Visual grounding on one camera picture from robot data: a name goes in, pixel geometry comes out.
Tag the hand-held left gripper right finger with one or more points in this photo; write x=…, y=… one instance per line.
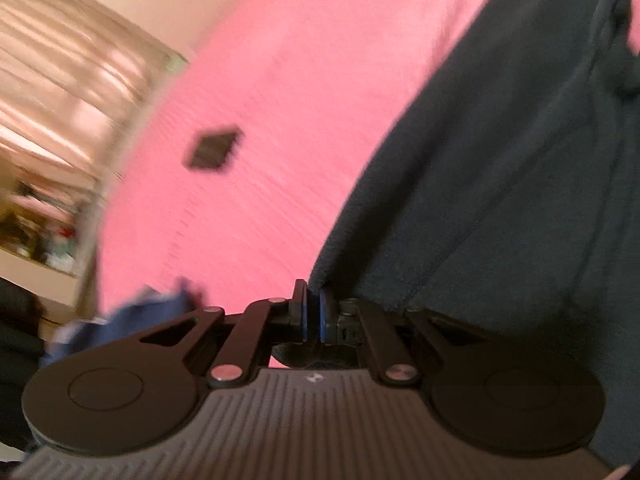
x=325, y=316

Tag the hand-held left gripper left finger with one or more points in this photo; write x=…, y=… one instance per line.
x=300, y=310

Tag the dark grey-blue fleece sweater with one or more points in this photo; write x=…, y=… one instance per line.
x=475, y=185

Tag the blue garment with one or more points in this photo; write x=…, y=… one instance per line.
x=125, y=317

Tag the black smartphone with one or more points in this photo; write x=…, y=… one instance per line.
x=212, y=149

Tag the pink blanket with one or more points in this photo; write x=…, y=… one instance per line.
x=300, y=85

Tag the wooden shelf with items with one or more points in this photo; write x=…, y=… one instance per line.
x=40, y=230

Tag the pink sheer curtain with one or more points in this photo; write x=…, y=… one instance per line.
x=65, y=60

